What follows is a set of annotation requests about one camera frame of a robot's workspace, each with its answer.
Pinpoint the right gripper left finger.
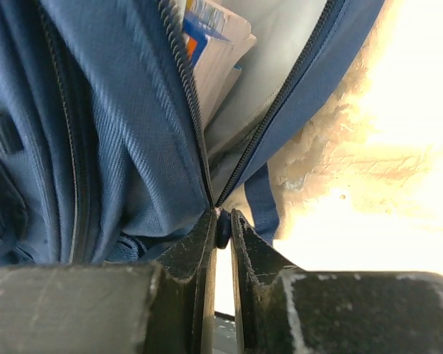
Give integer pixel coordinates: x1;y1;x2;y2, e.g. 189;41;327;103
0;211;217;353

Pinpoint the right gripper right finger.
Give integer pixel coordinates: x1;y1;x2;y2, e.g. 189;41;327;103
231;211;443;354

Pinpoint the navy blue backpack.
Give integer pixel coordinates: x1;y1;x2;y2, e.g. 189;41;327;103
0;1;383;267

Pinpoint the dark blue sticker book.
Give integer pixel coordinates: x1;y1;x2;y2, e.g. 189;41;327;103
183;1;257;128

